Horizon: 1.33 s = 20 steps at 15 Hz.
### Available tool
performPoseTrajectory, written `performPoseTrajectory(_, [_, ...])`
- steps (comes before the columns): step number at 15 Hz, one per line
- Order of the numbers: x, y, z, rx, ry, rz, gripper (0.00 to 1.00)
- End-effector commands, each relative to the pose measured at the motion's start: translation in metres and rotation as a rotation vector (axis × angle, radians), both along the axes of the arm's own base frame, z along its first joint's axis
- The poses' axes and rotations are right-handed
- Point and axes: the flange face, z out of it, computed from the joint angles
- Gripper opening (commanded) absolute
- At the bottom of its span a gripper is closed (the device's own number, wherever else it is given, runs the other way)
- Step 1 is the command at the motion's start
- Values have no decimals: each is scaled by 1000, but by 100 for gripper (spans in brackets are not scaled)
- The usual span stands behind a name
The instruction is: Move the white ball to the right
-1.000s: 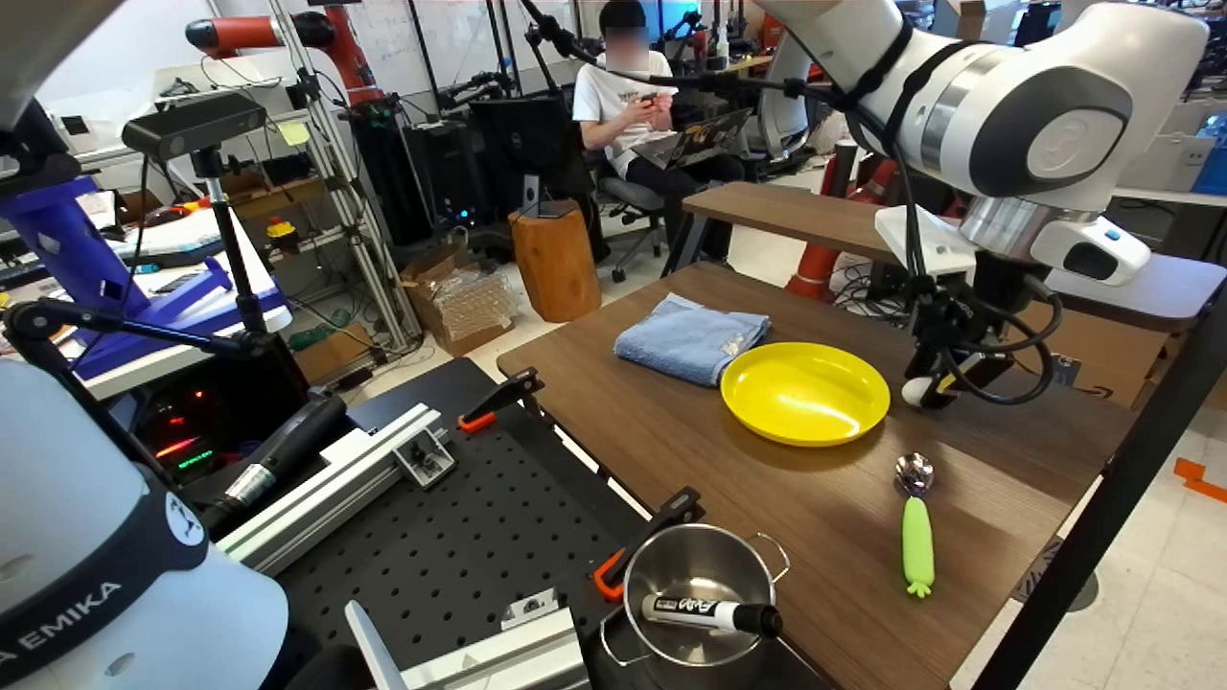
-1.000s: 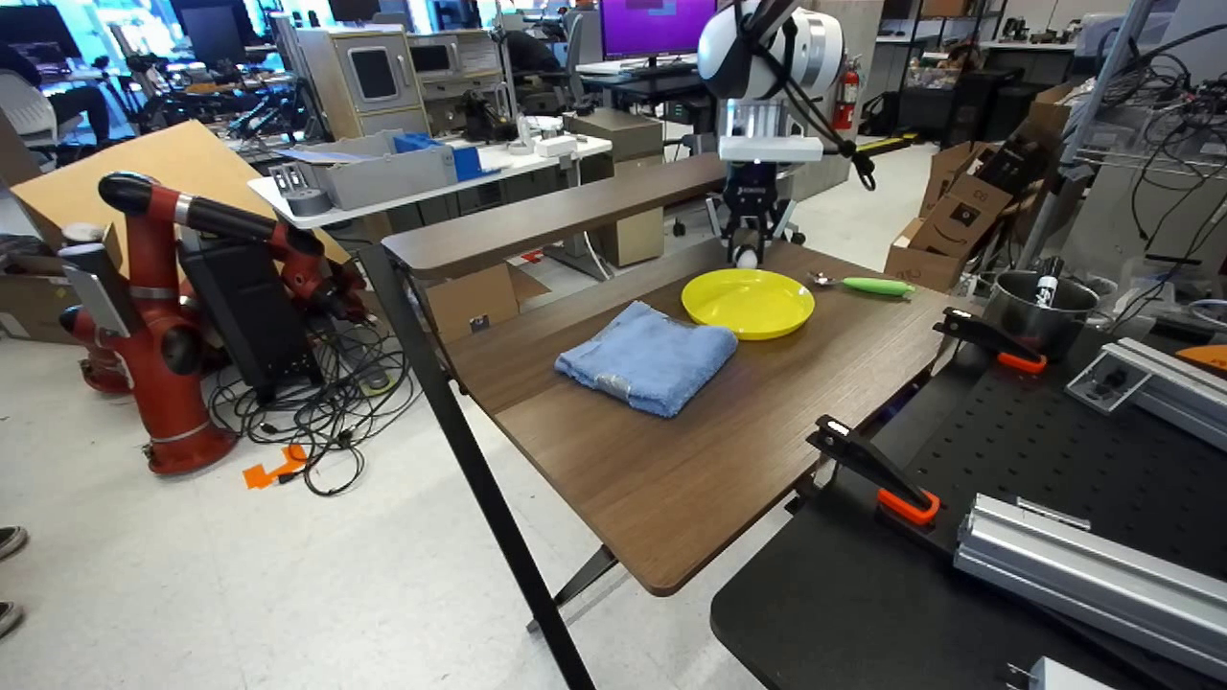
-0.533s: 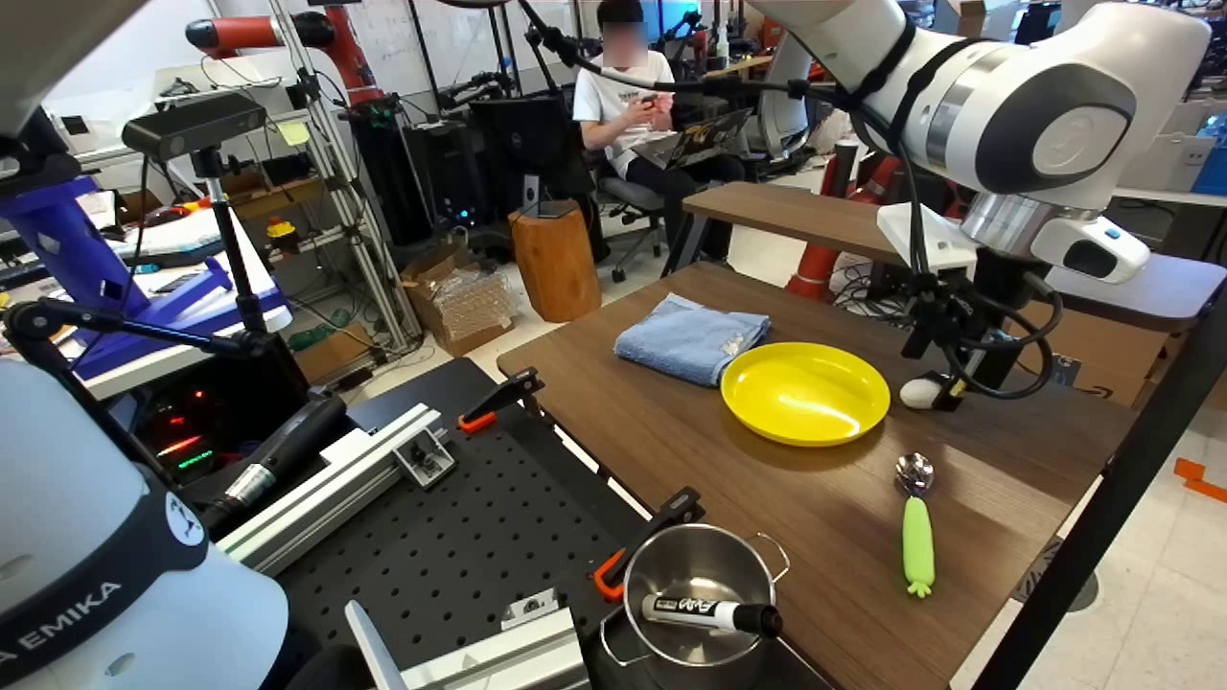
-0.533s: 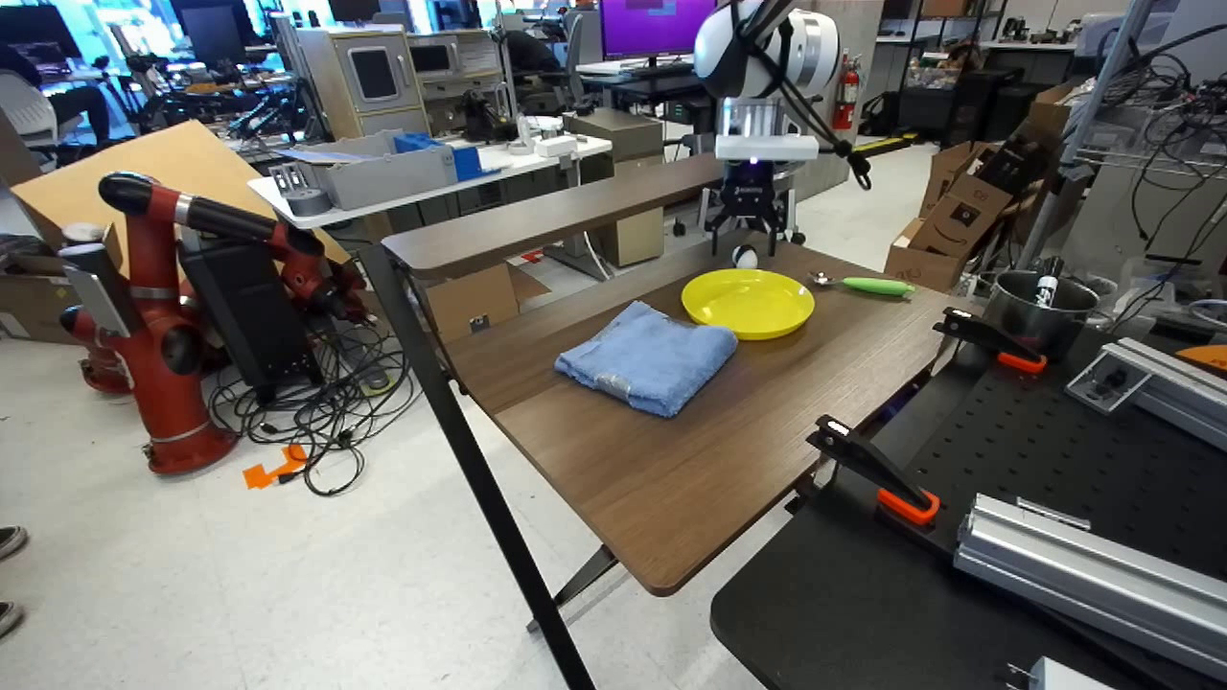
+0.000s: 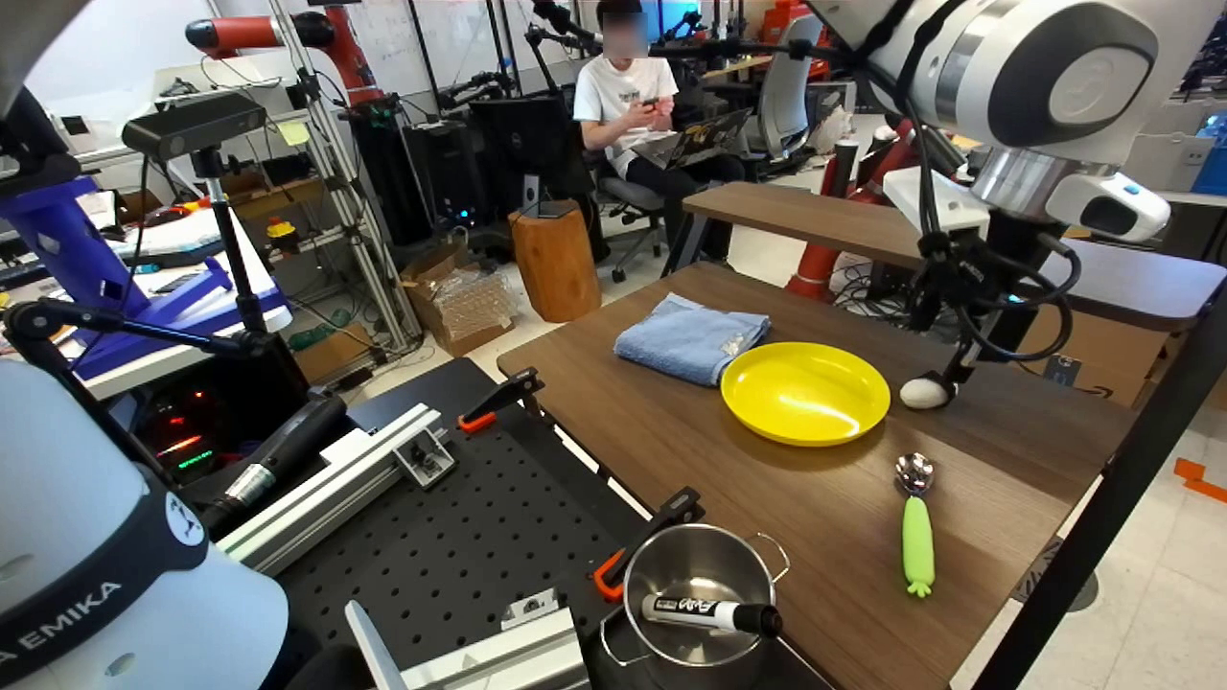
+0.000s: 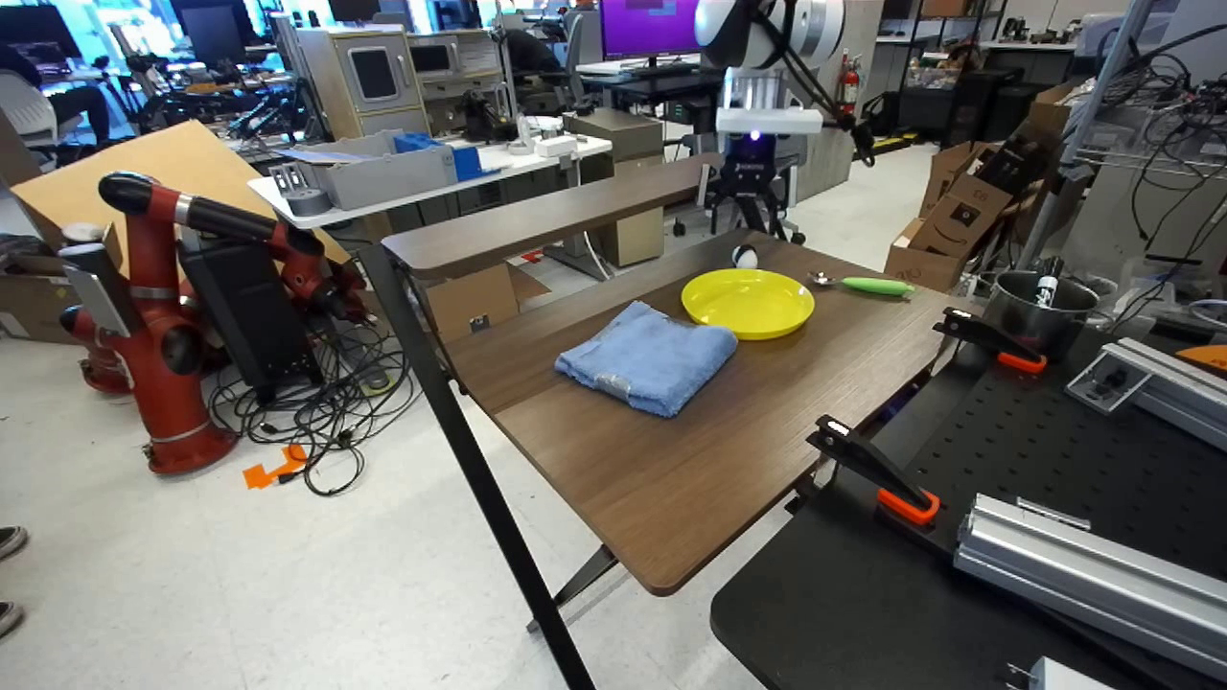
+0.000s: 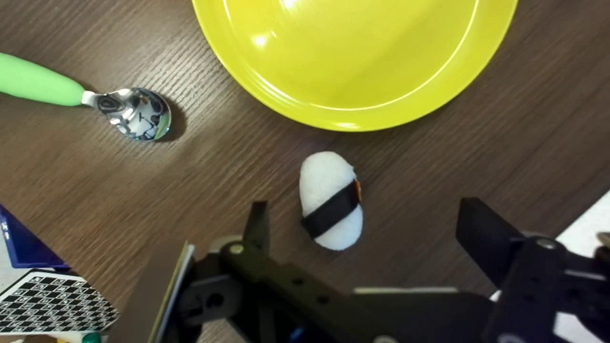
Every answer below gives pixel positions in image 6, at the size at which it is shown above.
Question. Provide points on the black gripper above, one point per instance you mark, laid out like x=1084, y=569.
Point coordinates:
x=748, y=159

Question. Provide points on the red robot arm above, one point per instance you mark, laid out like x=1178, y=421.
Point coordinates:
x=163, y=370

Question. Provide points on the yellow plastic plate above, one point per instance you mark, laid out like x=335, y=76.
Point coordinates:
x=748, y=306

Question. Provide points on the beige storage box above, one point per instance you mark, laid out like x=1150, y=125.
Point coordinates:
x=636, y=236

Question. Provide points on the red fire extinguisher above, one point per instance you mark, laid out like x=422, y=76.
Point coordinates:
x=848, y=91

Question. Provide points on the blue folded towel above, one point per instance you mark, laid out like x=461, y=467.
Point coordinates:
x=647, y=362

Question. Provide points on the brown wooden desk shelf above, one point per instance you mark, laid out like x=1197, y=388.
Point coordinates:
x=562, y=212

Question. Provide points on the open cardboard boxes stack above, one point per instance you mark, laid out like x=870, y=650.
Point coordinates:
x=959, y=217

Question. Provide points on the monitor with purple screen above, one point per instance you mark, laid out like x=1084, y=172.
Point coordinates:
x=647, y=26

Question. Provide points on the small cardboard box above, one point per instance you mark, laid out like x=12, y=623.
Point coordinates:
x=465, y=306

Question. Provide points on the metal pot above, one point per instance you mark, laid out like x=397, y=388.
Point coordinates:
x=1036, y=311

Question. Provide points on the grey plastic bin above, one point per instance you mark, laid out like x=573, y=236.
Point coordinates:
x=387, y=175

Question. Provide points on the beige machine cabinet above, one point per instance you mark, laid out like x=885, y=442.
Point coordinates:
x=365, y=80

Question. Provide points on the black computer tower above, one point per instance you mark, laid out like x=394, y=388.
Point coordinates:
x=251, y=311

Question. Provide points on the orange floor marker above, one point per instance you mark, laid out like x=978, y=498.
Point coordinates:
x=274, y=471

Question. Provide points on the large flat cardboard box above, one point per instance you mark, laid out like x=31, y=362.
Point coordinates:
x=177, y=167

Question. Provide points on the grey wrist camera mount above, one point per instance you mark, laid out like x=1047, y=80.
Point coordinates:
x=767, y=122

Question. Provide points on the black desk leg frame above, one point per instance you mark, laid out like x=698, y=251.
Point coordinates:
x=465, y=454

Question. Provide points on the aluminium rail with black plate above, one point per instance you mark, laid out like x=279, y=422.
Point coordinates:
x=1170, y=385

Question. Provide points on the wide aluminium extrusion rail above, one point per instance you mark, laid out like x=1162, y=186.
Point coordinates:
x=1086, y=581

